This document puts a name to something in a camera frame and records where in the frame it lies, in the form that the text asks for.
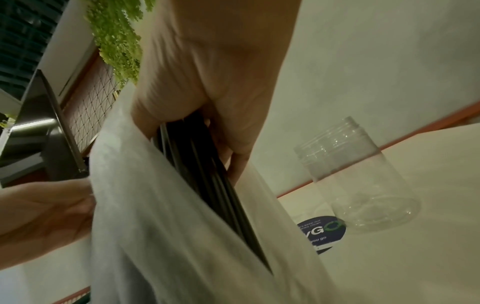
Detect clear plastic bag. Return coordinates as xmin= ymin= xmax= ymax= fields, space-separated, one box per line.
xmin=89 ymin=98 xmax=341 ymax=304

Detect brown framed mesh panel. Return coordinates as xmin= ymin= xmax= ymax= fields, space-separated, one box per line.
xmin=58 ymin=49 xmax=125 ymax=158

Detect black straw bundle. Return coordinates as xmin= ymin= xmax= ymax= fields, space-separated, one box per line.
xmin=151 ymin=111 xmax=274 ymax=275

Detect round purple sticker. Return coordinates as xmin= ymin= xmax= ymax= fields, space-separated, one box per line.
xmin=295 ymin=215 xmax=348 ymax=256

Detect row of green ferns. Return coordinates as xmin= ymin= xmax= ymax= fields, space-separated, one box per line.
xmin=84 ymin=0 xmax=158 ymax=90

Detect person's right hand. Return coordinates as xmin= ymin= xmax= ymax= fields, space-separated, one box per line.
xmin=130 ymin=0 xmax=303 ymax=187

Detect dark metal post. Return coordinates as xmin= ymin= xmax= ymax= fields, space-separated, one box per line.
xmin=0 ymin=69 xmax=91 ymax=188

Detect clear plastic jar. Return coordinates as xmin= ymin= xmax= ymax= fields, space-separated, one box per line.
xmin=293 ymin=116 xmax=422 ymax=236

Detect person's left hand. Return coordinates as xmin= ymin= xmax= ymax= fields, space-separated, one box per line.
xmin=0 ymin=177 xmax=97 ymax=271

